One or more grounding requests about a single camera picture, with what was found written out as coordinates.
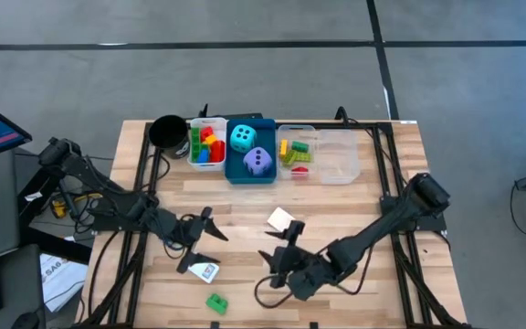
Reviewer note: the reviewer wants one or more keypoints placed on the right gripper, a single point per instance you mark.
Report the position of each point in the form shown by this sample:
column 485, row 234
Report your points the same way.
column 301, row 274

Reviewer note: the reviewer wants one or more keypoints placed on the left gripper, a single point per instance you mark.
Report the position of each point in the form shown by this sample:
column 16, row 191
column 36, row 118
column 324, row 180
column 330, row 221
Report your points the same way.
column 181, row 230

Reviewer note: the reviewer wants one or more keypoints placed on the red-backed card deck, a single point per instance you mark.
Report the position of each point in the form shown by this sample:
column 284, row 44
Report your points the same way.
column 280, row 219

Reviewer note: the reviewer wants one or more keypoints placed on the green stepped toy brick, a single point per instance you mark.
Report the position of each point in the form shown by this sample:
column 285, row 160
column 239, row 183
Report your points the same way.
column 217, row 304

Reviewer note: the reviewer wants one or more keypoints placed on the red roof-shaped toy brick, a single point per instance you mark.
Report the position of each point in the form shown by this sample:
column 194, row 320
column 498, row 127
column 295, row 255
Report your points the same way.
column 300, row 171

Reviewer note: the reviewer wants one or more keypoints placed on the blue big-stud toy brick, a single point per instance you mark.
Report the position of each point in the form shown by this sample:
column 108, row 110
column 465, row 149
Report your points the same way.
column 203, row 156

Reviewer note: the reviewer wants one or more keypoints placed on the large red toy brick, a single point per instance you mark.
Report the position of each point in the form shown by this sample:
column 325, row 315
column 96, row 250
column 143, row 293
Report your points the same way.
column 217, row 151

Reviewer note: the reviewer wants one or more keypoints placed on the purple foam die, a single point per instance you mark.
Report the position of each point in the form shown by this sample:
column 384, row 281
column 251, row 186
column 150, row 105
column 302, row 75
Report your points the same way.
column 250, row 161

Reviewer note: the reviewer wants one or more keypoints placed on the long green toy brick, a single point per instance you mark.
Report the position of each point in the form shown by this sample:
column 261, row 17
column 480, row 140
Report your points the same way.
column 195, row 141

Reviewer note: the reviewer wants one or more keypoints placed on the orange-yellow toy brick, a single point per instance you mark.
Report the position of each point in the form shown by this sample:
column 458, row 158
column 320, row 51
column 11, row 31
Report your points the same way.
column 283, row 149

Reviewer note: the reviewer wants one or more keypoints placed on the yellow rounded toy brick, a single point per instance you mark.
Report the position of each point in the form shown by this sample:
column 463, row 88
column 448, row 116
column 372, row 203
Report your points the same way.
column 211, row 139

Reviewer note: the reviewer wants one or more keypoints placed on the cyan foam die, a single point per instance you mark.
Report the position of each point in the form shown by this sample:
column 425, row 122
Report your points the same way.
column 245, row 147

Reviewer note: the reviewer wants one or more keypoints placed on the dark green hollow toy brick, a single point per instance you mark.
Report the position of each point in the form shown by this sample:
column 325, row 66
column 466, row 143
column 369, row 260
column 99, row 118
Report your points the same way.
column 300, row 146

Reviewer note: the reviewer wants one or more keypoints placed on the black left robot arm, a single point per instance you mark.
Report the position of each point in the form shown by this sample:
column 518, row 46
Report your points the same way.
column 94, row 179

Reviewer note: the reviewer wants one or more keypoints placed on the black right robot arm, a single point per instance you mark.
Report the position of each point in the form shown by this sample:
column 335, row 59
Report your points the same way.
column 381, row 224

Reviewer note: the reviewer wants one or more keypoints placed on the white playing card box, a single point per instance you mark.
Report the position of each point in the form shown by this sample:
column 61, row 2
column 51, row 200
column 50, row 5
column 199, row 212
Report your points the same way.
column 206, row 273

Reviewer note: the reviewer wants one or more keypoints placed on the blue plastic bin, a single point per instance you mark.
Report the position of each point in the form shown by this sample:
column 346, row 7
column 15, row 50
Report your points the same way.
column 235, row 176

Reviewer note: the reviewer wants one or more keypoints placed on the clear plastic bin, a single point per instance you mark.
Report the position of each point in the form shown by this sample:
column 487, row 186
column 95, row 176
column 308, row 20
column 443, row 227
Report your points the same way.
column 311, row 176
column 340, row 155

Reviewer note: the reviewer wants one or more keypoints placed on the black cup with face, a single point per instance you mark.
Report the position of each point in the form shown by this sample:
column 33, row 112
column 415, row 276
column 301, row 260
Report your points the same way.
column 168, row 130

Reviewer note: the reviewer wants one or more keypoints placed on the white plastic bin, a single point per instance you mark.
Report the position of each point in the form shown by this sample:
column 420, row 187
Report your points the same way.
column 207, row 120

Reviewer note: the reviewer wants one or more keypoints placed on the white printed paper sheet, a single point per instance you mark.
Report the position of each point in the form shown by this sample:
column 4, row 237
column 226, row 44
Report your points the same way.
column 59, row 279

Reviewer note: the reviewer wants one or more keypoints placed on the yellow hand tool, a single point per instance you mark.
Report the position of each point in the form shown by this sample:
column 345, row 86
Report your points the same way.
column 58, row 208

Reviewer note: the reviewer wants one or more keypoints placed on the black computer mouse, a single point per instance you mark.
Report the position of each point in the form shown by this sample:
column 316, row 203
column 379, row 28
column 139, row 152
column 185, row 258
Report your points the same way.
column 25, row 321

